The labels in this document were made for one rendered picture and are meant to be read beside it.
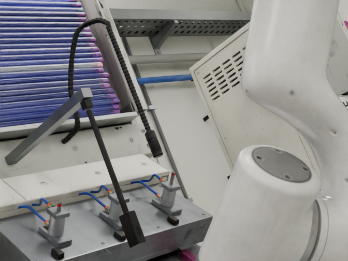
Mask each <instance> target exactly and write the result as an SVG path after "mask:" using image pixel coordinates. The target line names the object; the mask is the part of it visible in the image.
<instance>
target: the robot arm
mask: <svg viewBox="0 0 348 261"><path fill-rule="evenodd" d="M339 1H340V0H254V3H253V9H252V15H251V20H250V26H249V32H248V37H247V41H246V47H245V52H244V58H243V64H242V72H241V85H242V89H243V91H244V93H245V94H246V96H247V97H248V98H249V99H251V100H252V101H253V102H255V103H256V104H258V105H260V106H261V107H263V108H265V109H267V110H268V111H270V112H272V113H273V114H275V115H277V116H278V117H280V118H281V119H283V120H284V121H286V122H287V123H288V124H290V125H291V126H292V127H293V128H295V129H296V130H297V131H298V132H299V133H300V134H301V135H302V136H303V137H304V139H305V140H306V141H307V143H308V144H309V145H310V147H311V149H312V150H313V152H314V154H315V157H316V159H317V162H318V165H319V168H320V173H321V180H320V178H319V176H318V175H317V173H316V171H315V170H314V169H313V168H312V167H311V166H310V165H309V164H308V163H307V162H305V161H304V160H303V159H301V158H300V157H298V156H296V155H295V154H293V153H291V152H288V151H286V150H283V149H280V148H277V147H273V146H268V145H262V144H256V145H252V146H248V147H246V148H244V149H243V150H242V151H241V152H240V154H239V156H238V158H237V161H236V163H235V165H234V168H233V170H232V172H231V175H230V177H229V180H228V182H227V185H226V188H225V190H224V192H223V195H222V197H221V200H220V202H219V205H218V207H217V209H216V212H215V214H214V217H213V219H212V221H211V224H210V226H209V229H208V231H207V234H206V236H205V238H204V241H203V243H202V246H201V248H200V250H199V252H198V255H197V257H196V260H195V261H348V109H347V107H346V106H345V105H344V103H343V102H342V101H341V100H340V98H339V97H338V96H337V94H336V93H335V92H334V90H333V89H332V87H331V85H330V84H329V81H328V76H327V68H328V62H329V56H330V50H331V44H332V39H333V35H334V29H335V23H336V18H337V12H338V7H339ZM320 189H321V190H320ZM319 191H320V197H319V198H317V195H318V193H319Z"/></svg>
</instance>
